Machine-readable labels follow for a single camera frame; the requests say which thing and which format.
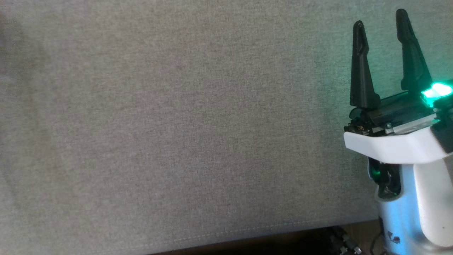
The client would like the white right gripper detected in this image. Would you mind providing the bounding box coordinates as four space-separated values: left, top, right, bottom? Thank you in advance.
343 9 453 165

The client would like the grey fabric sofa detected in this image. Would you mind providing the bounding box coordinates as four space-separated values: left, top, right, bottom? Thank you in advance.
0 0 453 255

